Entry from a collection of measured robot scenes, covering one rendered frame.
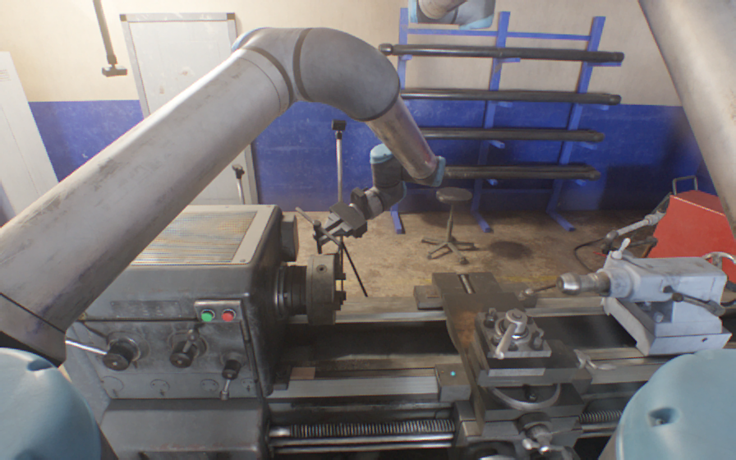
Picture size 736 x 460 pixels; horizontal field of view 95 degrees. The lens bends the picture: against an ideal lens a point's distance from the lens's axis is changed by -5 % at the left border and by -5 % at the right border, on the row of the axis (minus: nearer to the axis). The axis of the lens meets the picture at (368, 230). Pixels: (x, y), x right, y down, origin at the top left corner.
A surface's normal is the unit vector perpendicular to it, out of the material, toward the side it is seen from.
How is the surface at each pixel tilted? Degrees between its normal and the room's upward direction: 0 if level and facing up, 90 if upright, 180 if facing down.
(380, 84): 85
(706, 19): 75
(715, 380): 5
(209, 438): 32
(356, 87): 101
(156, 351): 90
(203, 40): 90
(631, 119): 90
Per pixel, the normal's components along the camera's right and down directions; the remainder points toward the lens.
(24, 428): 0.09, -0.86
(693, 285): 0.05, 0.34
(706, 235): -0.92, 0.17
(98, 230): 0.78, -0.06
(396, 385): 0.04, -0.44
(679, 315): 0.05, 0.07
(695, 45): -0.98, 0.02
